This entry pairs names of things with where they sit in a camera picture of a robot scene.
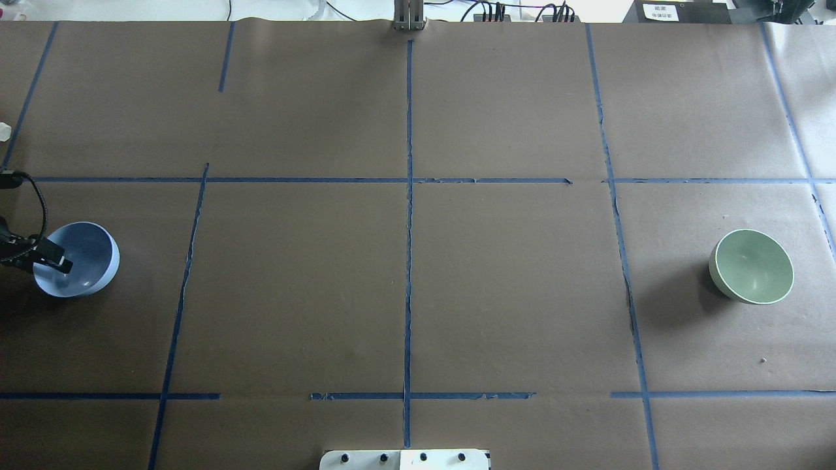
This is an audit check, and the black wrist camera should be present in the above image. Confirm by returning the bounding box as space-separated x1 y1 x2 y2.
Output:
0 168 24 189

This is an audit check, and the blue bowl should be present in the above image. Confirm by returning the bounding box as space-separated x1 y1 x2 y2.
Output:
33 222 120 298

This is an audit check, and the black cable bundle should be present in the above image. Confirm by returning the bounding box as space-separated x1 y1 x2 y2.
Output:
460 0 582 24

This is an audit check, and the black labelled box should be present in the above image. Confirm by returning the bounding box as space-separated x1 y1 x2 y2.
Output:
622 1 732 24

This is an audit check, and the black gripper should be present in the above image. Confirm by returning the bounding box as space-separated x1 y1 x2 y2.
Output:
1 217 72 274

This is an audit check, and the aluminium frame post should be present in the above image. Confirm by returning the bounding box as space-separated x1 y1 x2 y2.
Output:
393 0 426 31

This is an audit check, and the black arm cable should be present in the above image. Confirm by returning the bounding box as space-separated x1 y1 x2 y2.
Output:
0 171 50 265

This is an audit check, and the white camera mast base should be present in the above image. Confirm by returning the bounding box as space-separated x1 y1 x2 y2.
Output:
319 448 492 469

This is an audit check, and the green bowl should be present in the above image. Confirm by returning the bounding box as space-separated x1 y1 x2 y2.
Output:
707 228 795 306

